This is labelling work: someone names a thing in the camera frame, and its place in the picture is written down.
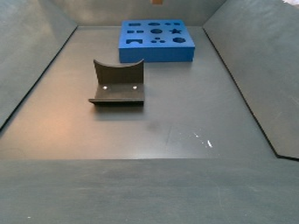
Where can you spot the brown wooden arch peg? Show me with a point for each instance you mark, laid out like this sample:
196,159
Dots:
156,1

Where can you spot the black curved holder stand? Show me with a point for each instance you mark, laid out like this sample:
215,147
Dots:
120,83

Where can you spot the blue shape sorter block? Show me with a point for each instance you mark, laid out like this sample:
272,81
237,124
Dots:
155,40

